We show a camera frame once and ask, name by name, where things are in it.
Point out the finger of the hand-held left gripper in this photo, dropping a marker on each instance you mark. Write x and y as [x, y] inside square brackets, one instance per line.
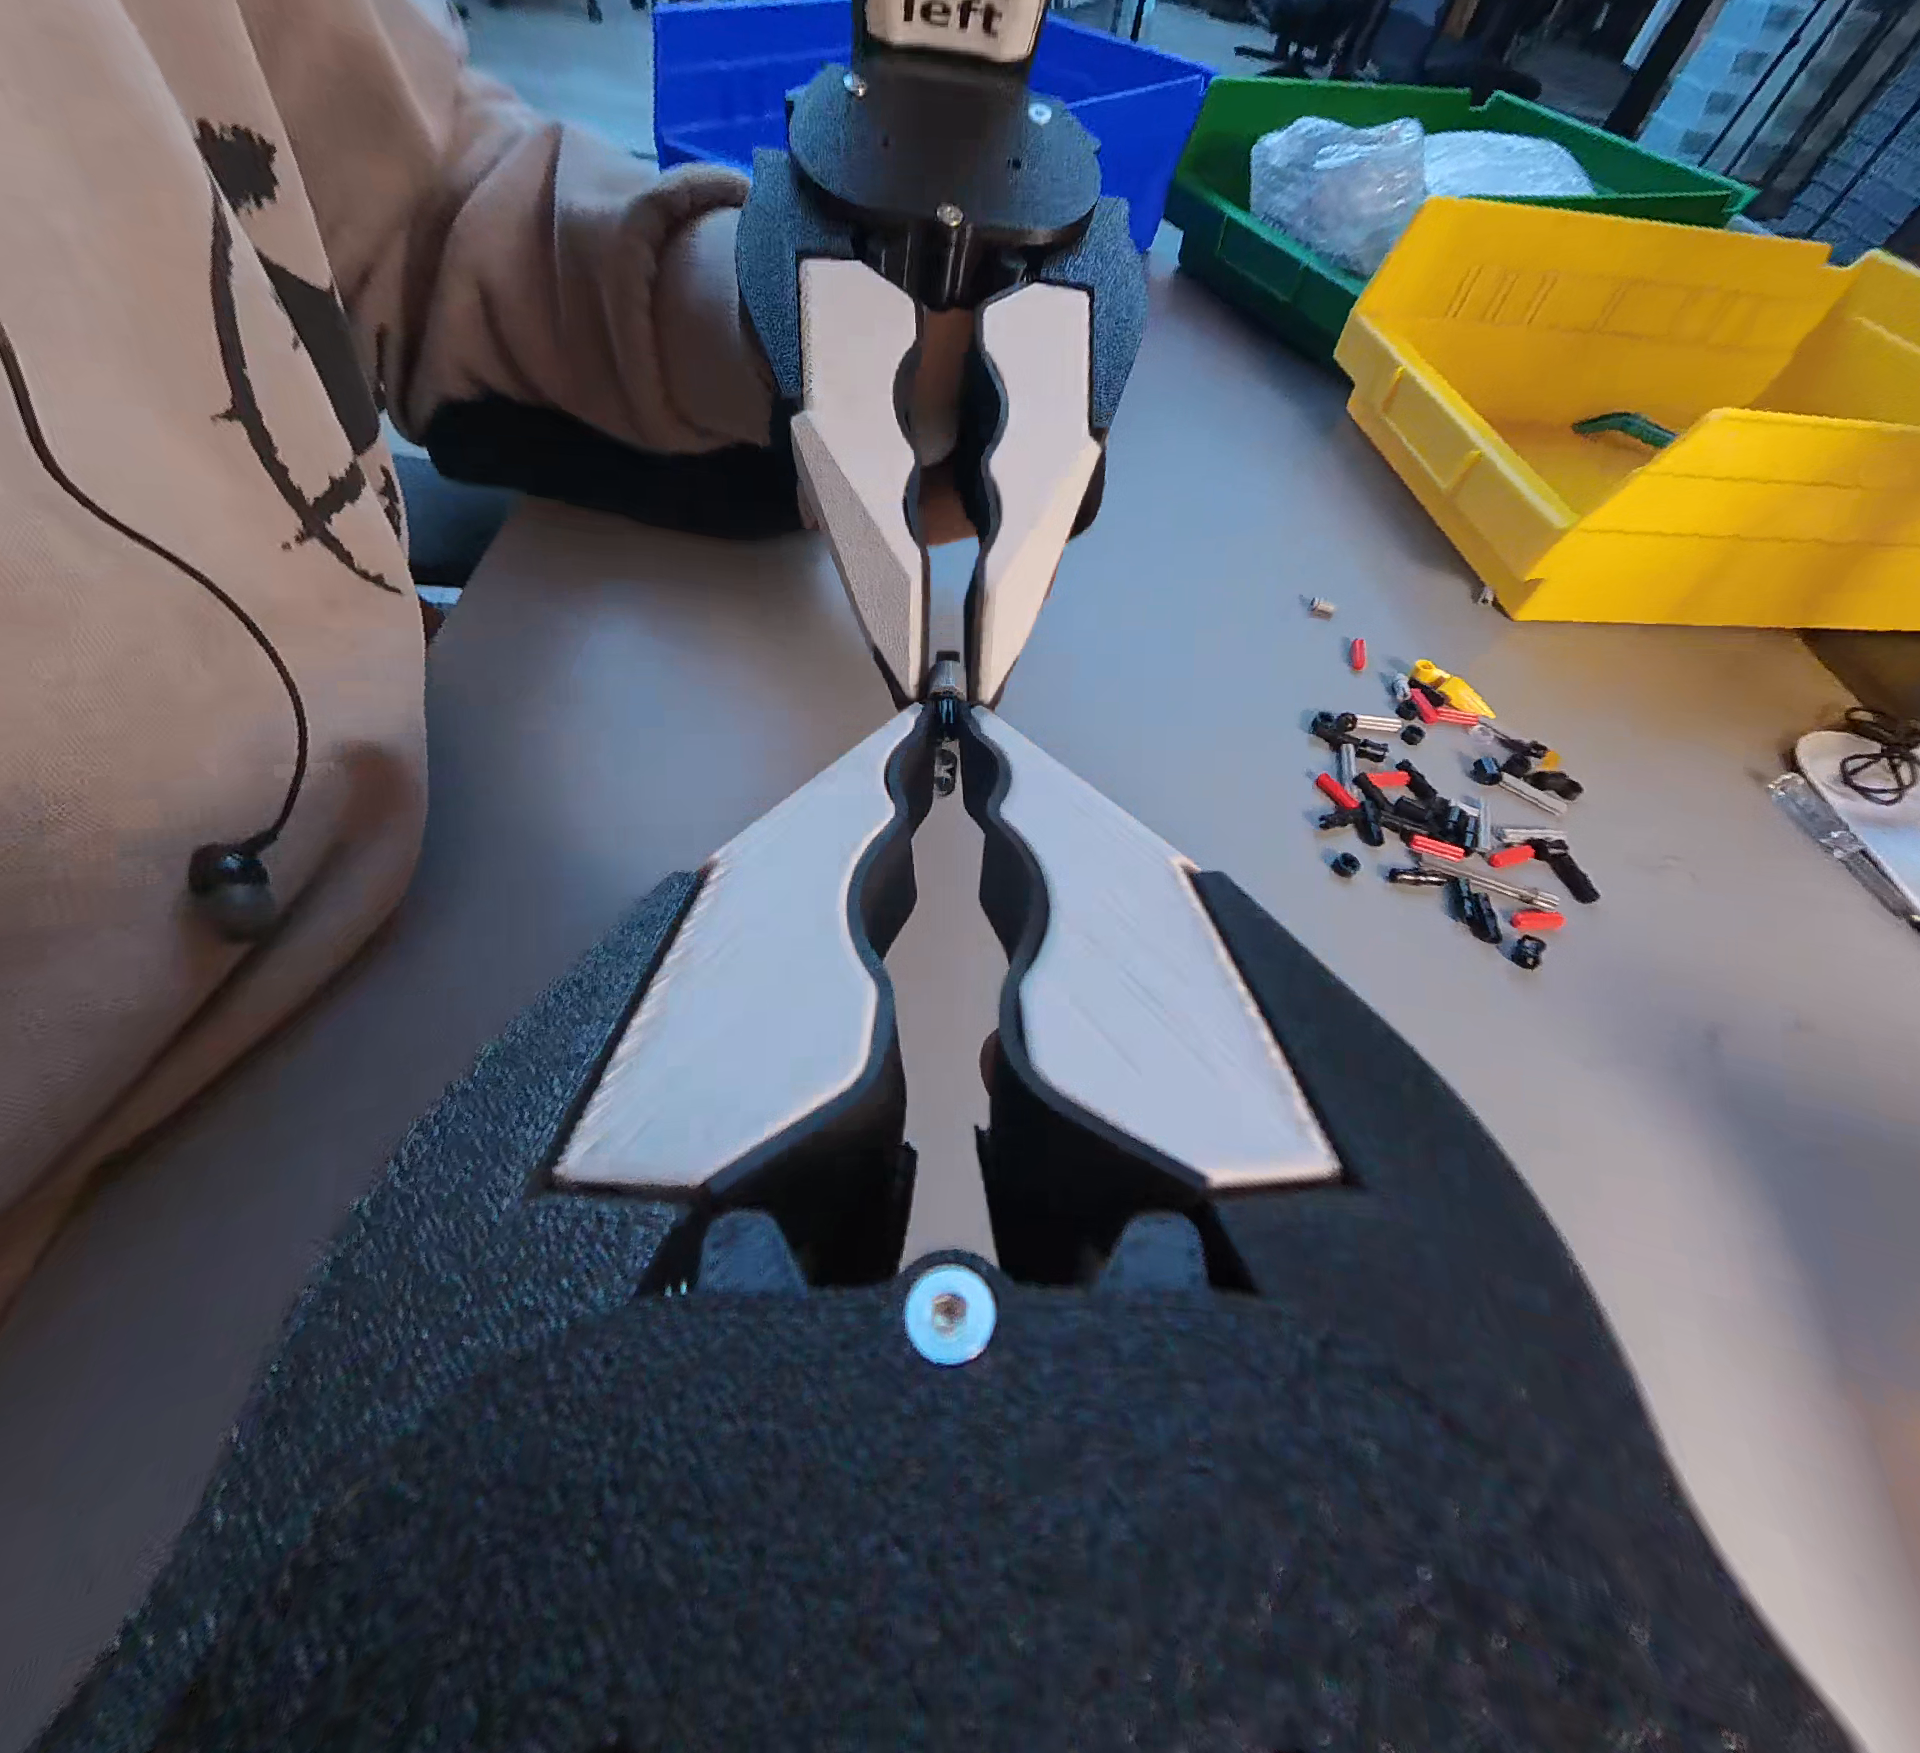
[857, 405]
[1044, 418]

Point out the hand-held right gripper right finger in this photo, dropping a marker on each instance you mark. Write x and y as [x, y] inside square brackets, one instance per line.
[1170, 1018]

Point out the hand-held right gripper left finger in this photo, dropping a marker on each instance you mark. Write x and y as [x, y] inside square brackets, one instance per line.
[736, 1018]

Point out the light grey sleeve black axle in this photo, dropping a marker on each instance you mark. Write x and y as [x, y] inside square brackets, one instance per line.
[945, 691]

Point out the dark grey toy brick connector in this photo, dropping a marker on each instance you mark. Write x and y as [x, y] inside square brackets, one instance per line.
[945, 771]

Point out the grey desk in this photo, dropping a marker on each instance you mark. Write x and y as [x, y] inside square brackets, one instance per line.
[600, 763]

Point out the blue plastic bin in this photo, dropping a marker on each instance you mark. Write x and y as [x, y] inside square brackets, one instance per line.
[721, 74]

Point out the black chair armrest pad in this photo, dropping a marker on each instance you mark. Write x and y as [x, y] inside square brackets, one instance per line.
[630, 478]

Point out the green plastic bin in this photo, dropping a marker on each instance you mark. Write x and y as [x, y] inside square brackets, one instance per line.
[1246, 238]

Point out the pile of small toy bricks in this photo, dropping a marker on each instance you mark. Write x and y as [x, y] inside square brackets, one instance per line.
[1440, 807]

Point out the clear plastic bags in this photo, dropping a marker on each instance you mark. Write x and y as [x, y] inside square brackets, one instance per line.
[1336, 195]

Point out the blue-grey chair seat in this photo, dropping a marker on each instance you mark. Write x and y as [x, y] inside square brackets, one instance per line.
[442, 531]

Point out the yellow plastic bin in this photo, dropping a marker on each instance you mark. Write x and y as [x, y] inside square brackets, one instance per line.
[1501, 405]

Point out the green curved toy part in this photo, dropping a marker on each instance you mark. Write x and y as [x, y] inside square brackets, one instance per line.
[1629, 429]

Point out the person's beige sweatshirt torso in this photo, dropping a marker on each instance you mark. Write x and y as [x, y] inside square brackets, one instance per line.
[151, 584]

